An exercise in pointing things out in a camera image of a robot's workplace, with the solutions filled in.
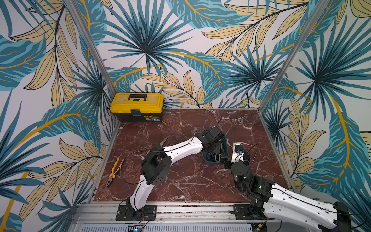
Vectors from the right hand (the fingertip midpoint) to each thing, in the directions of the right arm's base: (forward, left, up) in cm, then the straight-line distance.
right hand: (231, 150), depth 74 cm
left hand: (+6, +5, -11) cm, 13 cm away
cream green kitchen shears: (+16, +40, -18) cm, 47 cm away
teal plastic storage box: (+5, +5, -19) cm, 21 cm away
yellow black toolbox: (+36, +56, -3) cm, 66 cm away
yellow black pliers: (-5, +66, -18) cm, 69 cm away
